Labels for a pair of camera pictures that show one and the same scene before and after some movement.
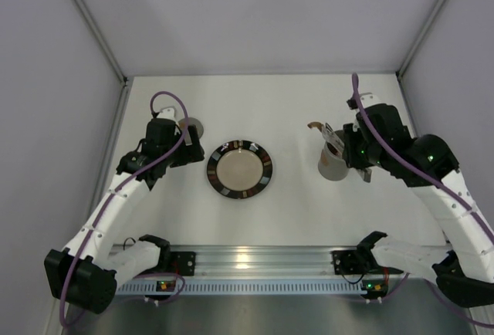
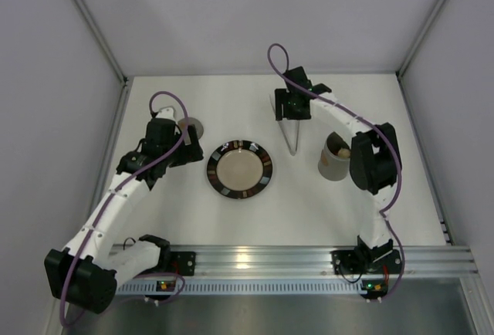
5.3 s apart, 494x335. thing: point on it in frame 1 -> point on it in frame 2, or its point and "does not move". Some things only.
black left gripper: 191,147 does not move
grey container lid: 191,121 does not move
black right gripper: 350,150 -> 291,107
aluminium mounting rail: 268,261 does not move
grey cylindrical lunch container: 332,164 does not move
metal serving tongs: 331,137 -> 290,130
